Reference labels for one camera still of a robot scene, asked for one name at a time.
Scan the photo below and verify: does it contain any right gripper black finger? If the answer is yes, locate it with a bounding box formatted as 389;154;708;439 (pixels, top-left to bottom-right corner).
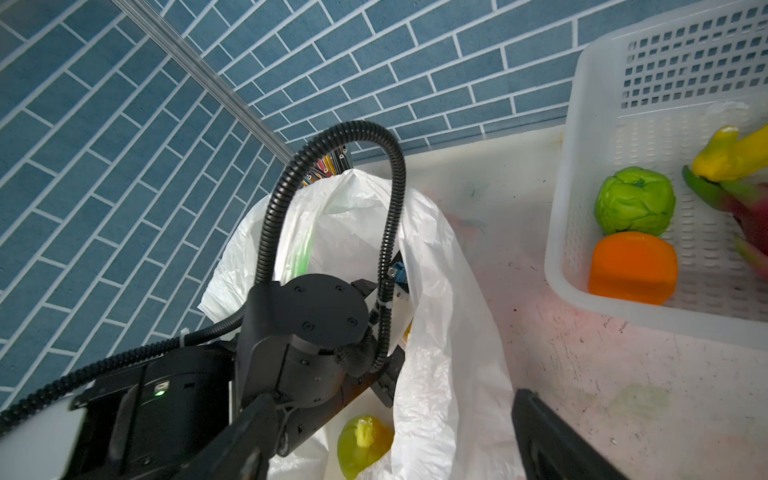
511;389;627;480

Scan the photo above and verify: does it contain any white plastic bag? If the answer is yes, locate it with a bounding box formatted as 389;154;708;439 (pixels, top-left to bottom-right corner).
197;167;526;480

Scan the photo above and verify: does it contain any green pear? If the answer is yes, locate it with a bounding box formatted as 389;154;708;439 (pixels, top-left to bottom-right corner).
337;415;394;479

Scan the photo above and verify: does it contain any green fruit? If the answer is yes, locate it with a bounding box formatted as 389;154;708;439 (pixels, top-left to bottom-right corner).
594;166;676;237

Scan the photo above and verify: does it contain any pink dragon fruit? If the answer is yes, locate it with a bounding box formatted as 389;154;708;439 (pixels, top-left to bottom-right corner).
682;166;767;279

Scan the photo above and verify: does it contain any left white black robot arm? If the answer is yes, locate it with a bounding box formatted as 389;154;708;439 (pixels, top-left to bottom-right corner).
1;274;404;479

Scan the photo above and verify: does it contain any yellow banana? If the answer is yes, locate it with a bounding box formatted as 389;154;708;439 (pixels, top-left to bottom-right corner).
691;126;767;182

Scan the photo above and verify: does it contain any white plastic basket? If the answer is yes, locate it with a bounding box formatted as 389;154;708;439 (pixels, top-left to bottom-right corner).
543;0;768;352

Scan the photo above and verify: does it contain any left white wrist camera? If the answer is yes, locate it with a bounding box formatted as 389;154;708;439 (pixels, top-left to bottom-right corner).
388;262;410;294

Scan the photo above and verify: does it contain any left black cable conduit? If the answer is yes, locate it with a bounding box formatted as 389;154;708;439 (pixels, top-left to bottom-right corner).
0;119;408;436

